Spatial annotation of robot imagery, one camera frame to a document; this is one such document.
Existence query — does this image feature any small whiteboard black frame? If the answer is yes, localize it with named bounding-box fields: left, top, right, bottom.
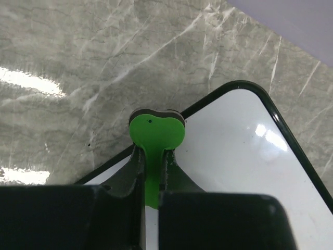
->
left=75, top=80, right=333, bottom=250

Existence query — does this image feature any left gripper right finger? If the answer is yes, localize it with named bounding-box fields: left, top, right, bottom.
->
left=158, top=151, right=207, bottom=249

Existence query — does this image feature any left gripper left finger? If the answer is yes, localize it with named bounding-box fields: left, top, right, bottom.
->
left=103, top=146, right=145, bottom=249

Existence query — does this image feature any green whiteboard eraser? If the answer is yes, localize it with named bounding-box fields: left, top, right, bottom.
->
left=129, top=108, right=185, bottom=209

